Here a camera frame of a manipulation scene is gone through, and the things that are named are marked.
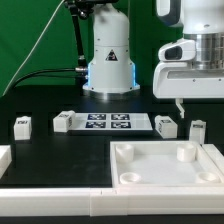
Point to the white plate with fiducial tags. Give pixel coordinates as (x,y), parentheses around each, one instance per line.
(112,122)

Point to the white square tabletop tray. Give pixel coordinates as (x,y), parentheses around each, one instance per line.
(162,163)

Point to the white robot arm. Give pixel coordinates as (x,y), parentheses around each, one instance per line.
(111,73)

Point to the white U-shaped fence wall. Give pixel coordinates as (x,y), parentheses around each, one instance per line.
(124,200)

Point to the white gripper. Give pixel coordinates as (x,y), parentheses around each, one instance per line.
(190,69)

